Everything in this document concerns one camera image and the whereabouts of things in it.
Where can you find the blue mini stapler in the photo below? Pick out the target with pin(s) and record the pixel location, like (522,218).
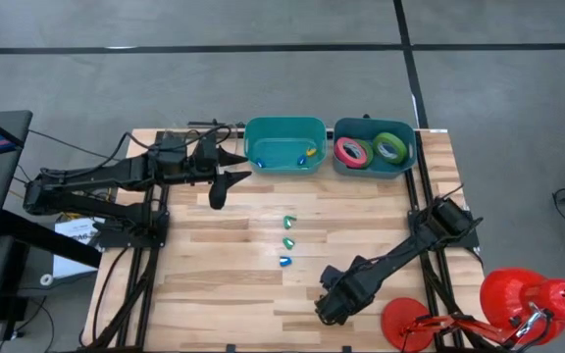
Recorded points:
(301,160)
(285,261)
(260,163)

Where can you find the pink tape roll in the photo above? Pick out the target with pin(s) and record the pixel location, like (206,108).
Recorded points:
(339,152)

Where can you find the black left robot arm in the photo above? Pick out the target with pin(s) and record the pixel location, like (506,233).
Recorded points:
(106,176)

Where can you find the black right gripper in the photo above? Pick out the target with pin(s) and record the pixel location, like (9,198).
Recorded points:
(348,294)

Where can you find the dusty blue plastic bin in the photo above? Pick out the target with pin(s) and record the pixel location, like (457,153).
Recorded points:
(375,171)

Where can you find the black metal rig frame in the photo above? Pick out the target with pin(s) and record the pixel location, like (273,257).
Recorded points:
(138,294)

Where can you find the red desk lamp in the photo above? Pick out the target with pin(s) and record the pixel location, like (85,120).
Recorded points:
(508,294)

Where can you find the yellow mini stapler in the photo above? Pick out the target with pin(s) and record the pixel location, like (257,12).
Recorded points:
(311,152)

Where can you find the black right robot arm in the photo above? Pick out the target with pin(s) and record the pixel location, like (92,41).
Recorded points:
(410,245)

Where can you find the teal plastic bin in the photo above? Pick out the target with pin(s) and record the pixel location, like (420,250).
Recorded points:
(282,147)

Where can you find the green mini stapler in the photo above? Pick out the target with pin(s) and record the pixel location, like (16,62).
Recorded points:
(289,222)
(288,242)

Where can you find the small white tape roll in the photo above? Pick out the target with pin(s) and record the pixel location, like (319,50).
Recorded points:
(42,280)

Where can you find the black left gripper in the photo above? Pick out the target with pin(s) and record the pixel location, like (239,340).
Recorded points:
(204,169)

